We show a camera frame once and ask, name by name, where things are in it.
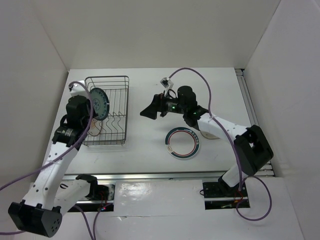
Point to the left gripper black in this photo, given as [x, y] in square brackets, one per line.
[87, 101]

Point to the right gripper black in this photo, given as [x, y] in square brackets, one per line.
[158, 104]

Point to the blue floral small plate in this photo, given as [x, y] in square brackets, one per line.
[101, 103]

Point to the orange sunburst plate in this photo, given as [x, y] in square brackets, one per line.
[95, 128]

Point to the green red rimmed plate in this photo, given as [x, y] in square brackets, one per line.
[182, 143]

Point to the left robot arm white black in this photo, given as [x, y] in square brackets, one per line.
[41, 210]

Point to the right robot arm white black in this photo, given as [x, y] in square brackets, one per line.
[250, 144]

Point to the clear glass square plate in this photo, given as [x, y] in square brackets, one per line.
[209, 136]

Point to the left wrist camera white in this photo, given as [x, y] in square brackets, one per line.
[76, 89]

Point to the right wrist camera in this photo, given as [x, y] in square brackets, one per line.
[167, 84]

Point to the grey wire dish rack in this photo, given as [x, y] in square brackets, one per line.
[114, 127]

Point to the aluminium front rail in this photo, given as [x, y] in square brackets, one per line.
[159, 176]

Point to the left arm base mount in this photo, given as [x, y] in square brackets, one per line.
[103, 200]

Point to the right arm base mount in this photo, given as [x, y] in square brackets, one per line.
[215, 199]

